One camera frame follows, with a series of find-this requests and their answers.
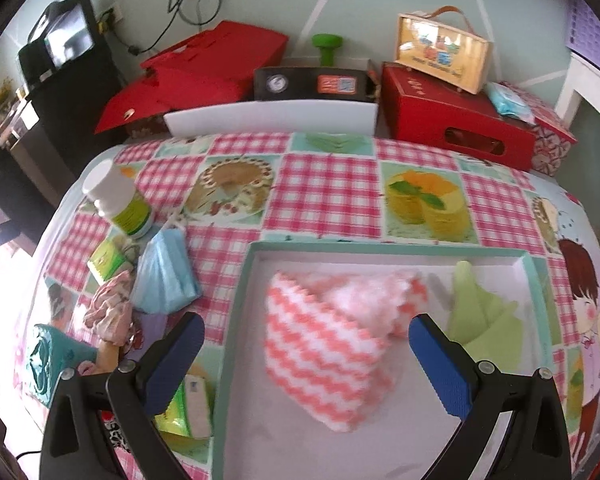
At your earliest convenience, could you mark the white frame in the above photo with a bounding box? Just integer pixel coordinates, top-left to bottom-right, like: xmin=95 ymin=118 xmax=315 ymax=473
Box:
xmin=555 ymin=52 xmax=600 ymax=126

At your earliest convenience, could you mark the green folded cloth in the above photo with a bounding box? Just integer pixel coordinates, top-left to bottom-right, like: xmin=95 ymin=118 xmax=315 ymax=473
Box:
xmin=447 ymin=260 xmax=527 ymax=361

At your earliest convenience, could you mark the yellow bag with handle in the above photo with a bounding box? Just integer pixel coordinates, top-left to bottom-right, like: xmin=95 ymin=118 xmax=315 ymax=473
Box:
xmin=395 ymin=6 xmax=495 ymax=95

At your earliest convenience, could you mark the peach soft toy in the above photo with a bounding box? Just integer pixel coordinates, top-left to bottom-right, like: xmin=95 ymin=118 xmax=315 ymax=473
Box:
xmin=96 ymin=342 xmax=121 ymax=368

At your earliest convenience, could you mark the pink white zigzag cloth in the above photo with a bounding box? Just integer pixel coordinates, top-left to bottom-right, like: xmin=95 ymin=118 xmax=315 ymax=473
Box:
xmin=264 ymin=267 xmax=429 ymax=433

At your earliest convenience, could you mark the red white patterned box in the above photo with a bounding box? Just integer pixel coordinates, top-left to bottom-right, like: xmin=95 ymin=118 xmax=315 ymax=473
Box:
xmin=495 ymin=81 xmax=578 ymax=177

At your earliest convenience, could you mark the black cabinet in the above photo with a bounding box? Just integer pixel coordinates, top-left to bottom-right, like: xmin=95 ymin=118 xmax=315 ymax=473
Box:
xmin=17 ymin=0 xmax=126 ymax=176

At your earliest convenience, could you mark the light blue packet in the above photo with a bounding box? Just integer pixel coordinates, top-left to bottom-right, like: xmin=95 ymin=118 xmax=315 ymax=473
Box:
xmin=485 ymin=82 xmax=536 ymax=123

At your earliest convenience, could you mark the purple perforated panel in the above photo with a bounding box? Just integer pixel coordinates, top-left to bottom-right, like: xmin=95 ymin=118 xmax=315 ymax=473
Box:
xmin=562 ymin=0 xmax=600 ymax=66

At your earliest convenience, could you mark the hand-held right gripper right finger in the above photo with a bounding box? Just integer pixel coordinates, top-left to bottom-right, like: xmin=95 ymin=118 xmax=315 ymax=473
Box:
xmin=408 ymin=313 xmax=574 ymax=480

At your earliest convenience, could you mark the light blue tissue pack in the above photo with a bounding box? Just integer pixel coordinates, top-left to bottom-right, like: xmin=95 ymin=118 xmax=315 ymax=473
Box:
xmin=130 ymin=227 xmax=203 ymax=315

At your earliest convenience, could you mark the green dumbbell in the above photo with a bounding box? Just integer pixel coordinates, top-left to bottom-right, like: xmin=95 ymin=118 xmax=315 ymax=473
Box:
xmin=312 ymin=34 xmax=342 ymax=67

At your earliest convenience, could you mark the red box with window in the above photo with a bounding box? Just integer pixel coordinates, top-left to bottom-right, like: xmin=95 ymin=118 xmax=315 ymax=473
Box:
xmin=381 ymin=62 xmax=537 ymax=170

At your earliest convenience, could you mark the leopard print cloth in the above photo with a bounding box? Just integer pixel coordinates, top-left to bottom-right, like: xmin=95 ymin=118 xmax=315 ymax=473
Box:
xmin=102 ymin=412 xmax=131 ymax=453

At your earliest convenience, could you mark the small green packet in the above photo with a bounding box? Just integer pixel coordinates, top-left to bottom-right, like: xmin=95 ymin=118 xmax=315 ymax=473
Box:
xmin=87 ymin=240 xmax=136 ymax=283

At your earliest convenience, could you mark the black box with gauge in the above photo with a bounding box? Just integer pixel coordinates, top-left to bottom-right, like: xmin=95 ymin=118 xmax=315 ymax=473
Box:
xmin=253 ymin=57 xmax=381 ymax=106

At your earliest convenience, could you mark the green tissue packet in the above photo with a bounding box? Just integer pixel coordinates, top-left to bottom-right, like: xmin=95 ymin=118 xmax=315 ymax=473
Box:
xmin=152 ymin=375 xmax=216 ymax=441

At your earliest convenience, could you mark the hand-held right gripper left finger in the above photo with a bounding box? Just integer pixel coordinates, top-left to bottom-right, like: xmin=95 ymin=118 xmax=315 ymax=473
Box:
xmin=40 ymin=311 xmax=206 ymax=480

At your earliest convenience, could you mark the white bottle green label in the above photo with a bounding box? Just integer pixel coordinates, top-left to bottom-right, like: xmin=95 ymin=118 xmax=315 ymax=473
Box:
xmin=82 ymin=159 xmax=156 ymax=240

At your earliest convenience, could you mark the printed checkered tablecloth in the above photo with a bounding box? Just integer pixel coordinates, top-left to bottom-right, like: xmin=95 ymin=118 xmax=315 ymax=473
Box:
xmin=10 ymin=132 xmax=600 ymax=480

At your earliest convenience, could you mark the pink floral scrunchie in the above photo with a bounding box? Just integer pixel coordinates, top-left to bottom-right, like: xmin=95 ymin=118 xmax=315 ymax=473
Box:
xmin=82 ymin=270 xmax=135 ymax=346

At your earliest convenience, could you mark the teal rimmed white tray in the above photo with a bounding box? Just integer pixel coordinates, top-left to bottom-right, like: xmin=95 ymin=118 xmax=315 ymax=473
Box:
xmin=212 ymin=241 xmax=563 ymax=480

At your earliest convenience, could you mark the white board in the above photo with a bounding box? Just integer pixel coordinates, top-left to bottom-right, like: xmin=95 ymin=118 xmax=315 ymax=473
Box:
xmin=164 ymin=100 xmax=378 ymax=137

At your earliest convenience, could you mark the black monitor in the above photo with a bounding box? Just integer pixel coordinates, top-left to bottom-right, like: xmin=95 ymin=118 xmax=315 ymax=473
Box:
xmin=19 ymin=0 xmax=101 ymax=86

